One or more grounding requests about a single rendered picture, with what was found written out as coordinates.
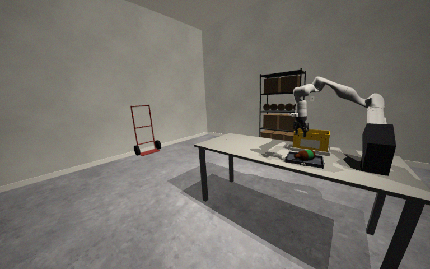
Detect brown bottle with green base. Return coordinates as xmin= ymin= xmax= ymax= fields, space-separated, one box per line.
xmin=294 ymin=150 xmax=315 ymax=160

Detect yellow crate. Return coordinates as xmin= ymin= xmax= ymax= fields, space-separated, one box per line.
xmin=293 ymin=128 xmax=330 ymax=152

